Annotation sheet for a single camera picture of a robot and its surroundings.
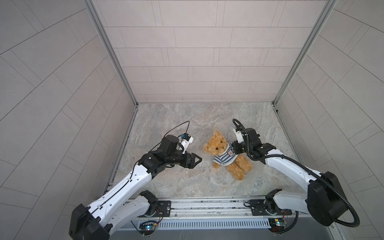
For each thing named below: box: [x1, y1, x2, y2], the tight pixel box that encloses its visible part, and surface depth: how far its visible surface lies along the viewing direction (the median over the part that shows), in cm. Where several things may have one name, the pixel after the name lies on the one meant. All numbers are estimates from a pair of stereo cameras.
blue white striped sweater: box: [212, 142, 239, 166], surface depth 82 cm
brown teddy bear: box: [203, 130, 253, 181], surface depth 81 cm
